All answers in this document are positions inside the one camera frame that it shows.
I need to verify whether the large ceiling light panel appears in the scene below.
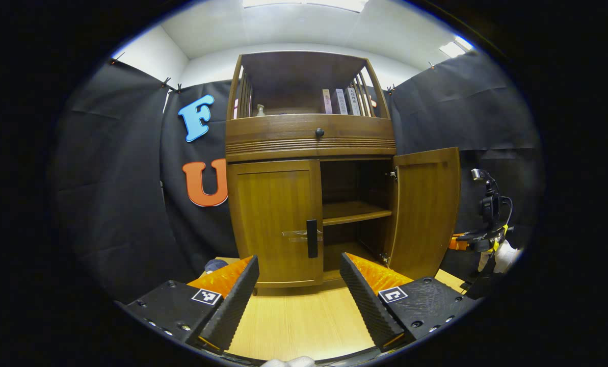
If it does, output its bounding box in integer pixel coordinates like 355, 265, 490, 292
243, 0, 368, 12

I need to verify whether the black backdrop cloth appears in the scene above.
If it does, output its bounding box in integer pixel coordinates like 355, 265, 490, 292
51, 51, 544, 304

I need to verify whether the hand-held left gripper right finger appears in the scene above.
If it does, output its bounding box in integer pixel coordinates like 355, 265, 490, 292
339, 252, 480, 353

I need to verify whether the black door handle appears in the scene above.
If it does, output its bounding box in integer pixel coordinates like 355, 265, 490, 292
306, 219, 319, 258

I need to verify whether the wooden cabinet door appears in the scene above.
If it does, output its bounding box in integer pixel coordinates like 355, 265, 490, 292
227, 160, 325, 289
385, 147, 461, 280

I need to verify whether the wooden inner cabinet shelf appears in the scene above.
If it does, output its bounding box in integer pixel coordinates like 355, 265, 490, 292
323, 200, 392, 226

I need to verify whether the wooden cabinet drawer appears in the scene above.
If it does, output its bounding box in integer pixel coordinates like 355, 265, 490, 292
226, 113, 396, 156

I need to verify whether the wooden double-door shoe cabinet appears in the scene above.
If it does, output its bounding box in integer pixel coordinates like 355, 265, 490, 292
225, 50, 461, 296

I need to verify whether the small ceiling light panel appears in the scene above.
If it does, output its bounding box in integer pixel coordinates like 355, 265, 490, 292
439, 35, 475, 58

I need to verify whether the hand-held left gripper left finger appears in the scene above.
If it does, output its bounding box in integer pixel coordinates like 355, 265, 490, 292
115, 255, 260, 355

